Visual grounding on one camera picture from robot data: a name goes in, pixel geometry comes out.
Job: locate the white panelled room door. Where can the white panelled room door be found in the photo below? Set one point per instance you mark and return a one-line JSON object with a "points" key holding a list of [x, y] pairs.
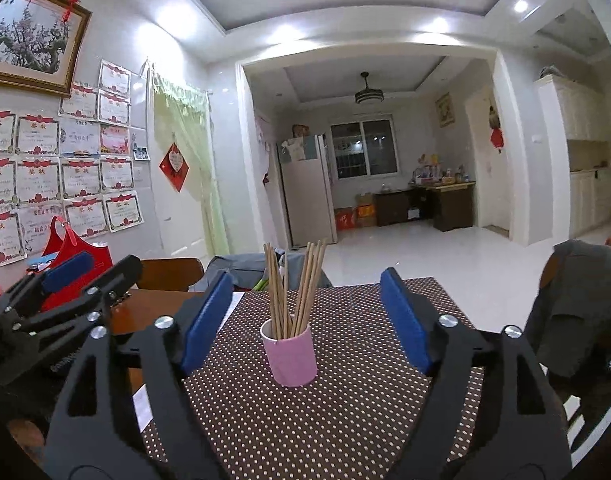
{"points": [[485, 195]]}

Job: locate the light green curtain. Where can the light green curtain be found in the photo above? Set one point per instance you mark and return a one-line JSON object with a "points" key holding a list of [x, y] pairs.
{"points": [[195, 135]]}

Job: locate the pink cup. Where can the pink cup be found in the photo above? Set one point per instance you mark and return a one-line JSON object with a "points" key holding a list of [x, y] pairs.
{"points": [[290, 360]]}

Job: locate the white door behind curtain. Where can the white door behind curtain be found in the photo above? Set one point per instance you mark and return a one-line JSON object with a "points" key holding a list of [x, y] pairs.
{"points": [[180, 220]]}

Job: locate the wall of award certificates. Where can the wall of award certificates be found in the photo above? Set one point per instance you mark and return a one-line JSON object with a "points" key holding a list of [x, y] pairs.
{"points": [[40, 175]]}

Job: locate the bundle on white cabinet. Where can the bundle on white cabinet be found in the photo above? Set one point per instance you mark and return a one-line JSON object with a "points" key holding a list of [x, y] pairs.
{"points": [[550, 72]]}

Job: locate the framed blossom tree painting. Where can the framed blossom tree painting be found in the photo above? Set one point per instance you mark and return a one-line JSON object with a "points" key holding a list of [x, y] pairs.
{"points": [[30, 40]]}

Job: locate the dark wooden desk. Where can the dark wooden desk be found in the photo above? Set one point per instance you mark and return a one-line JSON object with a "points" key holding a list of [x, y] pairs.
{"points": [[450, 207]]}

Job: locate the dark low cabinet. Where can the dark low cabinet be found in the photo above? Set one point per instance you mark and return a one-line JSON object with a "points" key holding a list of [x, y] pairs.
{"points": [[393, 208]]}

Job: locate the brown wooden chair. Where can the brown wooden chair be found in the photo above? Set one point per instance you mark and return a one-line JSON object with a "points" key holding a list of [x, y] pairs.
{"points": [[170, 275]]}

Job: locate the grey jacket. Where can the grey jacket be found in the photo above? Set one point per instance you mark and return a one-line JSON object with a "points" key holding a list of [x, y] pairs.
{"points": [[235, 270]]}

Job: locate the bundle of wooden chopsticks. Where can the bundle of wooden chopsticks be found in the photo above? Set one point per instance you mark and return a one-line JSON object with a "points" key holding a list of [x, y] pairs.
{"points": [[305, 290]]}

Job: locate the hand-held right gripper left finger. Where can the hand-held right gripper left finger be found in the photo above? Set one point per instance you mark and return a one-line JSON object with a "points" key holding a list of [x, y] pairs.
{"points": [[208, 320]]}

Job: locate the box on refrigerator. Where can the box on refrigerator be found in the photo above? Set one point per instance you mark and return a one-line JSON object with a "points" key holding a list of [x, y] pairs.
{"points": [[299, 131]]}

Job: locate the small framed wall picture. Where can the small framed wall picture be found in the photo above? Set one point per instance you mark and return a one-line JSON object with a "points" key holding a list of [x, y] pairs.
{"points": [[444, 110]]}

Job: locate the red cardboard box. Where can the red cardboard box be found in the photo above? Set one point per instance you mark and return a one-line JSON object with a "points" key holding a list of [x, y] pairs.
{"points": [[345, 219]]}

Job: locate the brown polka dot tablecloth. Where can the brown polka dot tablecloth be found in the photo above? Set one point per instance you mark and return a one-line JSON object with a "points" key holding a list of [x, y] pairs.
{"points": [[335, 425]]}

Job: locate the round ceiling fan lamp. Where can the round ceiling fan lamp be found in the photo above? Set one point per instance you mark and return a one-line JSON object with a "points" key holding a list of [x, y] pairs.
{"points": [[369, 96]]}

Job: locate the silver refrigerator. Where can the silver refrigerator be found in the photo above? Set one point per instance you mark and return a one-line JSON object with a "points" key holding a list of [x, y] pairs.
{"points": [[305, 200]]}

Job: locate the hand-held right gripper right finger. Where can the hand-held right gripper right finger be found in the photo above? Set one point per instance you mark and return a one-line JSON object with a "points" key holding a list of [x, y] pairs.
{"points": [[405, 320]]}

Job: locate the small wall photo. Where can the small wall photo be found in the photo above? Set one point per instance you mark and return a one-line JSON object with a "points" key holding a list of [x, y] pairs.
{"points": [[141, 153]]}

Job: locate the barred window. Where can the barred window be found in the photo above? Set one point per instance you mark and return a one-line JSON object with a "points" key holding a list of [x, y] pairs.
{"points": [[365, 150]]}

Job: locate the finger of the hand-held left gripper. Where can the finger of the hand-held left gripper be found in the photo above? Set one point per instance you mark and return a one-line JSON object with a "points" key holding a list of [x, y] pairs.
{"points": [[68, 267], [120, 275]]}

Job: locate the red diamond door decoration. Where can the red diamond door decoration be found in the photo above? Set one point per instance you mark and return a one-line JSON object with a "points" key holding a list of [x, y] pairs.
{"points": [[173, 165]]}

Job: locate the white paper sheet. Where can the white paper sheet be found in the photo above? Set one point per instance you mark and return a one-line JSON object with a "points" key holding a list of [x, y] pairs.
{"points": [[141, 405]]}

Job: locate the tall white cabinet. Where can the tall white cabinet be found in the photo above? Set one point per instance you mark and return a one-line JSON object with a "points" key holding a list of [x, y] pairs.
{"points": [[575, 130]]}

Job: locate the dark jacket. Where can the dark jacket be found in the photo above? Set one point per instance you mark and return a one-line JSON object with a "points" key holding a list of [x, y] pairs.
{"points": [[570, 310]]}

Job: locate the red felt bag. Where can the red felt bag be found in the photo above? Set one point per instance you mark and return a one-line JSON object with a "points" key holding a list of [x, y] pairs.
{"points": [[98, 260]]}

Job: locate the orange printed cardboard box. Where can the orange printed cardboard box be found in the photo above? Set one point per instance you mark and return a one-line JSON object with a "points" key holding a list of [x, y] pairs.
{"points": [[366, 216]]}

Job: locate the bottles and boxes on desk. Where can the bottles and boxes on desk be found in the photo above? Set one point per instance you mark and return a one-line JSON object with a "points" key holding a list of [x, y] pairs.
{"points": [[435, 175]]}

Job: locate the red hanging door ornament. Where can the red hanging door ornament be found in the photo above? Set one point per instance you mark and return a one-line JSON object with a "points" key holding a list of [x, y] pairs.
{"points": [[496, 137]]}

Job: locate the plain brown cardboard box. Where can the plain brown cardboard box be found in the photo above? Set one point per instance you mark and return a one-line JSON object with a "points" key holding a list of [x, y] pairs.
{"points": [[365, 199]]}

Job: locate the wooden chair with jacket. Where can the wooden chair with jacket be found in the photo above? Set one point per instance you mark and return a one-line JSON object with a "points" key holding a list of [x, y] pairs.
{"points": [[548, 270]]}

